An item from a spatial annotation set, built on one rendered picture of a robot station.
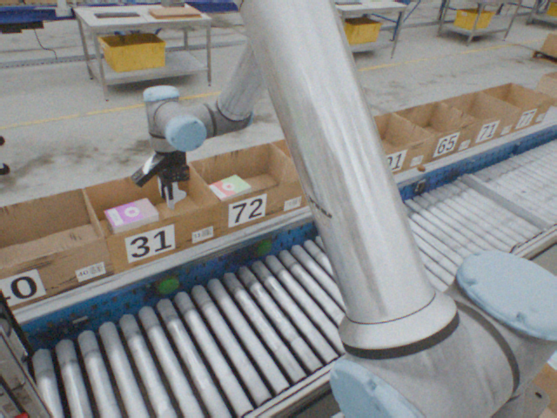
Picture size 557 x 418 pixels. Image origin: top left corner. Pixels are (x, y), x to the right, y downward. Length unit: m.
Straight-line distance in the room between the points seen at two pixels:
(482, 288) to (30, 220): 1.37
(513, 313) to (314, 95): 0.36
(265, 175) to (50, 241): 0.91
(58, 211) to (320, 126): 1.23
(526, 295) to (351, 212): 0.28
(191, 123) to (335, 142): 0.58
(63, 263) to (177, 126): 0.58
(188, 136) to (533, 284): 0.75
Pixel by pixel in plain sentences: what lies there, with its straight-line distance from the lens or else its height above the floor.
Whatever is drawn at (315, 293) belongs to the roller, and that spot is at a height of 0.74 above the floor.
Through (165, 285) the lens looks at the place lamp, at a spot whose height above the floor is 0.83.
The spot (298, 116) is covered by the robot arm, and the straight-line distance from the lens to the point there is 0.45.
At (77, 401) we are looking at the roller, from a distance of 1.33.
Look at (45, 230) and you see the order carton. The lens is 1.59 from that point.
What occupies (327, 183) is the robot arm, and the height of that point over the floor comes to 1.64.
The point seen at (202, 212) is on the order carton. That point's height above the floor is 1.03.
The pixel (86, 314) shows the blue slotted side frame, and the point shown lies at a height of 0.78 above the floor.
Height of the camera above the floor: 1.89
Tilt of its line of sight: 38 degrees down
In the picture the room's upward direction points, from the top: 6 degrees clockwise
